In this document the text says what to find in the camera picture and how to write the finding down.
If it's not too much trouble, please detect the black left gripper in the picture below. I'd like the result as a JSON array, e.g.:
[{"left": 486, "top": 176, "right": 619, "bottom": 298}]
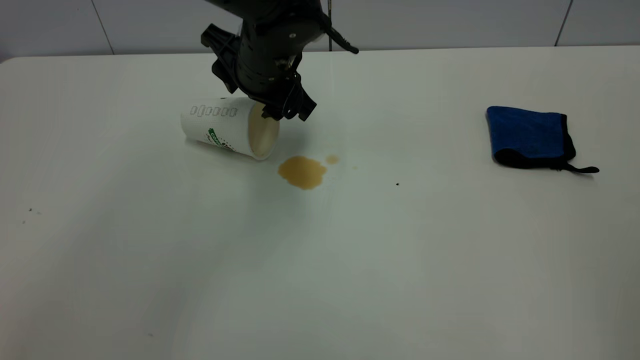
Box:
[{"left": 234, "top": 20, "right": 326, "bottom": 123}]

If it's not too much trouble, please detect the white paper coffee cup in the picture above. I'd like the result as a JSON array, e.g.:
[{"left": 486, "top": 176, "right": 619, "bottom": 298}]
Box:
[{"left": 180, "top": 96, "right": 281, "bottom": 161}]

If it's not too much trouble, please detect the blue black-edged cleaning cloth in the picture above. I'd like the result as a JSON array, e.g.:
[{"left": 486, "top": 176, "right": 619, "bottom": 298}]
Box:
[{"left": 486, "top": 106, "right": 600, "bottom": 175}]

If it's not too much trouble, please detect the large brown coffee spill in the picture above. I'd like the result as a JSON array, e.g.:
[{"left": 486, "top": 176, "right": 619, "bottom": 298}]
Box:
[{"left": 278, "top": 156, "right": 327, "bottom": 191}]

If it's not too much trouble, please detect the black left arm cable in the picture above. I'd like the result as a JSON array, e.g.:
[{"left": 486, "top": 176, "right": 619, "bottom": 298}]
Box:
[{"left": 318, "top": 12, "right": 360, "bottom": 55}]

